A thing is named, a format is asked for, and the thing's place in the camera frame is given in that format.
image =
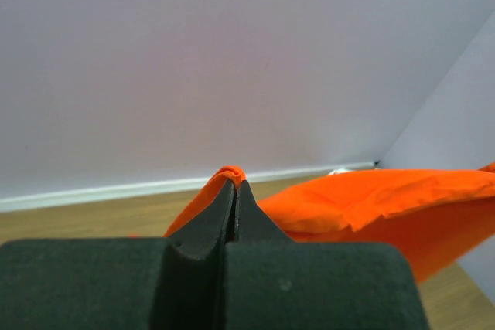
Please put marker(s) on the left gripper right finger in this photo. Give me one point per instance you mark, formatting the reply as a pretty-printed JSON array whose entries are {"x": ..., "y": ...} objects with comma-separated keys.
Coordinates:
[{"x": 273, "y": 282}]

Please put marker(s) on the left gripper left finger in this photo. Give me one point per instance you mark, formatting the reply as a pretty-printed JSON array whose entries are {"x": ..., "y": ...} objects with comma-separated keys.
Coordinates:
[{"x": 119, "y": 283}]

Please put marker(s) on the orange t shirt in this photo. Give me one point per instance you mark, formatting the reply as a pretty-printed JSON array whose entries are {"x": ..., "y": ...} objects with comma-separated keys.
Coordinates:
[{"x": 432, "y": 217}]

